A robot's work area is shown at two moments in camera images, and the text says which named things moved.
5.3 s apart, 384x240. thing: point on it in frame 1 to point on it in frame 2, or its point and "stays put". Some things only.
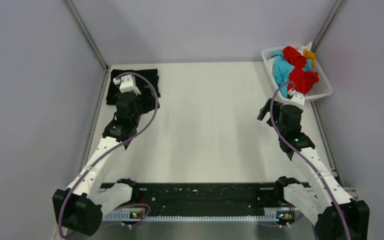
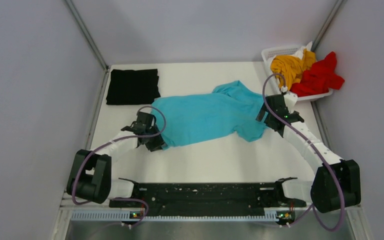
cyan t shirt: [308, 65] to [231, 107]
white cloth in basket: [308, 47] stays put
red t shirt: [302, 80] to [318, 79]
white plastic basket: [322, 88] stays put
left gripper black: [139, 98] to [156, 145]
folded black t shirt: [147, 97] stays put
